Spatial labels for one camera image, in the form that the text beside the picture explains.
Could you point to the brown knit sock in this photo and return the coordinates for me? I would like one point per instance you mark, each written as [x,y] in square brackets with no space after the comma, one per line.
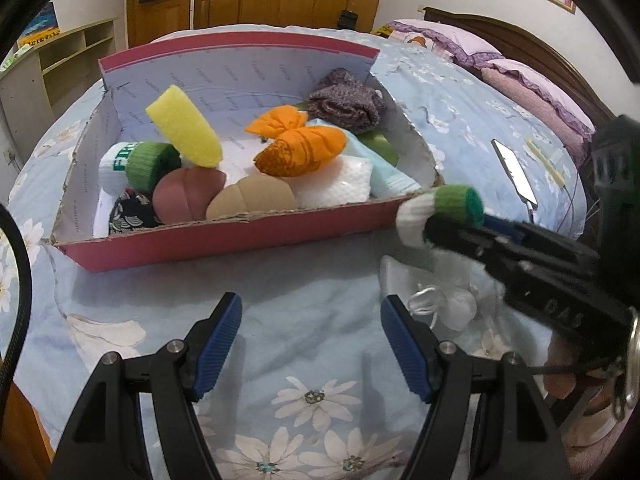
[343,100]

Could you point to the grey shelf desk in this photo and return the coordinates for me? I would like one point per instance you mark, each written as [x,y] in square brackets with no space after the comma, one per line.
[44,82]

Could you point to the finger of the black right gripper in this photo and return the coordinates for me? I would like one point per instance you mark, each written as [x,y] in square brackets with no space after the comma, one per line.
[494,241]

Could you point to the pink ruffled pillow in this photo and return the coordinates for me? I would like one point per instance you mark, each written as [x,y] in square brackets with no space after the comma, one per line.
[453,43]
[545,100]

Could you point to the black bag on floor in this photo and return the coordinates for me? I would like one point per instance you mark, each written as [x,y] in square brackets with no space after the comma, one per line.
[347,20]

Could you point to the red cardboard box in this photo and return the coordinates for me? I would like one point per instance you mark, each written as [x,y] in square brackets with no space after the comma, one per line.
[232,74]

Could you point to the white towel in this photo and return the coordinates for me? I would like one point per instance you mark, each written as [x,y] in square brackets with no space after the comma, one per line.
[345,180]

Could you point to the yellow sponge block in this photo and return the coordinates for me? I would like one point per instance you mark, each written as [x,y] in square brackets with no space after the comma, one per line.
[178,119]

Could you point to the pink round plush bun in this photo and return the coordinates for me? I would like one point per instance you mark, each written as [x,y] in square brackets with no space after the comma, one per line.
[184,194]

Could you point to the smartphone on bed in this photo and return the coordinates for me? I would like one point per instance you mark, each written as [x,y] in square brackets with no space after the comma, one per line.
[514,170]

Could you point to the light blue cloth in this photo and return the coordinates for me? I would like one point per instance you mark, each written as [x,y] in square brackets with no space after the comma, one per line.
[386,180]

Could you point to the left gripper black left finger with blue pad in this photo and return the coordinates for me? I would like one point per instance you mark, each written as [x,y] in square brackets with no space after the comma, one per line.
[129,403]

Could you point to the pink ruffled pillow near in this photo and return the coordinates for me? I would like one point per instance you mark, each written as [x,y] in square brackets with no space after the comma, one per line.
[545,100]

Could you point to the blue picture book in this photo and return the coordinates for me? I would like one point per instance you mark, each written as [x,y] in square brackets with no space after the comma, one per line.
[42,28]

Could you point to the dark wooden headboard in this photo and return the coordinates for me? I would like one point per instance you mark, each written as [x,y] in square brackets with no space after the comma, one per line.
[522,46]

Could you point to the orange knit cloth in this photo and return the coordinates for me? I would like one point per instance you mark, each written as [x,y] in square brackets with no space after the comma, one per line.
[293,148]

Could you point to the pink ruffled pillow far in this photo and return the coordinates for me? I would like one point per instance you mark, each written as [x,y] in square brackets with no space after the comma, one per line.
[453,43]

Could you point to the green white sock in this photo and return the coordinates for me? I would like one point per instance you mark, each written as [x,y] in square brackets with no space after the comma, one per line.
[456,202]
[136,165]

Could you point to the tan round plush bun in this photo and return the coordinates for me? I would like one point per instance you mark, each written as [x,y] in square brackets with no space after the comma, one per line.
[255,193]

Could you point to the green ribbon bow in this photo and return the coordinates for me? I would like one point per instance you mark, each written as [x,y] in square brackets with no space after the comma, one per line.
[375,139]

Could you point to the black white patterned pouch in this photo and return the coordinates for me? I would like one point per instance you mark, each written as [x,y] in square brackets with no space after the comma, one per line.
[132,211]

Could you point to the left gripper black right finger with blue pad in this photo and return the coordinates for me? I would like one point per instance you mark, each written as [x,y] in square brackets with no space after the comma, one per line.
[514,435]

